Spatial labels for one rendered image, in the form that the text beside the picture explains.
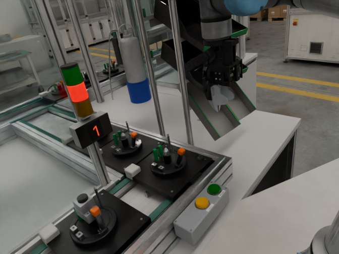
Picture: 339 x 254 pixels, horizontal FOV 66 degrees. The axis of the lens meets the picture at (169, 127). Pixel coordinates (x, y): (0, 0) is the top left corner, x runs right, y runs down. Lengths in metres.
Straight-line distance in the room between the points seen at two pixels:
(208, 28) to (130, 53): 1.14
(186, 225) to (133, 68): 1.23
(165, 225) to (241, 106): 0.68
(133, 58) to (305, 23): 3.69
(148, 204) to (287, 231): 0.45
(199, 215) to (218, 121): 0.45
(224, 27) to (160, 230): 0.57
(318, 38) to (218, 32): 4.36
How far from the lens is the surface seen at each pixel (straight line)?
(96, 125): 0.84
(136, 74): 1.80
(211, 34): 0.67
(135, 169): 0.99
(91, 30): 10.23
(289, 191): 1.05
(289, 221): 0.95
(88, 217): 0.79
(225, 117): 1.14
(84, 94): 0.81
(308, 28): 5.01
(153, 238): 0.79
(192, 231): 0.79
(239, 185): 1.05
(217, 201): 0.85
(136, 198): 0.98
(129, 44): 1.75
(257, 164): 1.16
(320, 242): 0.57
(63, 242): 0.87
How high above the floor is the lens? 1.57
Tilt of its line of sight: 29 degrees down
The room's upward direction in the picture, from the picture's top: 10 degrees counter-clockwise
